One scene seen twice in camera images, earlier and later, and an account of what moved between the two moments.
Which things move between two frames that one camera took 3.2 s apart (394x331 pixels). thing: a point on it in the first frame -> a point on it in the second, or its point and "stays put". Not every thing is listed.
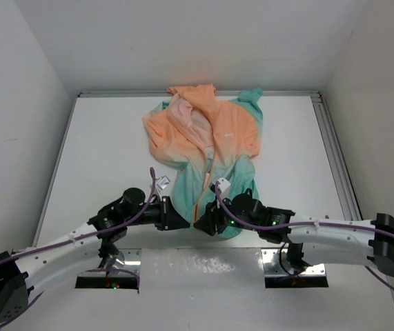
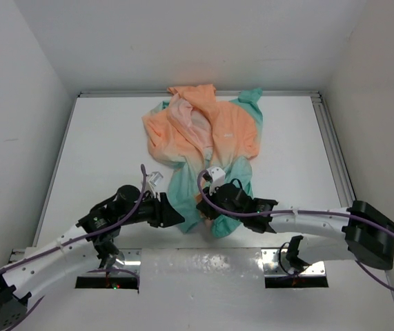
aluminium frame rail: x=326 y=123 stays put
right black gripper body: x=219 y=218 -> x=212 y=213
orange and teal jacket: x=211 y=139 stays put
